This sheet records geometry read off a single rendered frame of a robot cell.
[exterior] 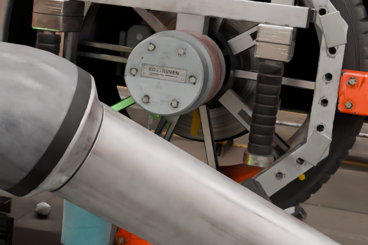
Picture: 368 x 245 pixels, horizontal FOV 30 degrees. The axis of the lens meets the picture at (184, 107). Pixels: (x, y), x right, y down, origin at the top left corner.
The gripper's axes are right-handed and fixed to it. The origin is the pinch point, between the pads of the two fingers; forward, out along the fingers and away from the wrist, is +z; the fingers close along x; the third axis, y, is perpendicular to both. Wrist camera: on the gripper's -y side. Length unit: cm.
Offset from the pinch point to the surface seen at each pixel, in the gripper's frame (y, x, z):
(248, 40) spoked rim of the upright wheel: -27.7, 11.0, 15.0
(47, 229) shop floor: -25, -115, 140
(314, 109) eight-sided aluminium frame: -10.8, 14.2, 4.6
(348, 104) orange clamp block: -8.2, 19.1, 4.2
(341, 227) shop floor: 59, -31, 218
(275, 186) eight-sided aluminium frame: -3.9, 0.5, 4.5
